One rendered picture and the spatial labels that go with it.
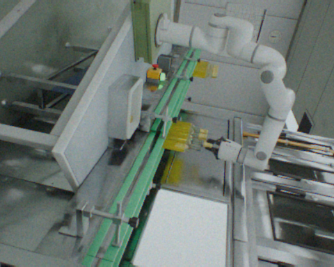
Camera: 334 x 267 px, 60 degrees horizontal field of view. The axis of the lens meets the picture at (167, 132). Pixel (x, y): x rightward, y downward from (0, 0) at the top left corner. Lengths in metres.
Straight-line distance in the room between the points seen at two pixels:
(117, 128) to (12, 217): 0.53
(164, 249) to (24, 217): 0.56
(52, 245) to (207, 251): 0.55
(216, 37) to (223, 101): 6.42
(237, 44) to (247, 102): 6.47
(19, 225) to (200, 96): 6.80
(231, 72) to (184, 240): 6.53
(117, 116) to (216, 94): 6.57
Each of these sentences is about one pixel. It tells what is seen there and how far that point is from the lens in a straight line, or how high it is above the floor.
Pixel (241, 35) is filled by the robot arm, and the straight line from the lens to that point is 1.30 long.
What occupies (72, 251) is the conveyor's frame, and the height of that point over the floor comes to 0.85.
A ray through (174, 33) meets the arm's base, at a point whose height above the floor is 0.92.
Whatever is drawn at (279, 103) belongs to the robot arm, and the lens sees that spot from 1.25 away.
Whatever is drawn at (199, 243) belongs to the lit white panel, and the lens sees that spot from 1.17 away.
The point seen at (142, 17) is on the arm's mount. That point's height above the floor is 0.80.
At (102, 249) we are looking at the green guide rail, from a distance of 0.92.
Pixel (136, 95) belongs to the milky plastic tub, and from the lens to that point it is 1.29.
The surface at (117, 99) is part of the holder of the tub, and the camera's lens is 1.15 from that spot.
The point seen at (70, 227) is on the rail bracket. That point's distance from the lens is 0.94.
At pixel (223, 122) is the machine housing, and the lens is 2.12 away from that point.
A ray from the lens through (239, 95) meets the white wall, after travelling 7.68.
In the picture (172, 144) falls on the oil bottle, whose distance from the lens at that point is 1.43.
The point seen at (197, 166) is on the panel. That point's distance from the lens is 1.54.
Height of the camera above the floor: 1.13
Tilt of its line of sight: 6 degrees down
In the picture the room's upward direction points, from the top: 102 degrees clockwise
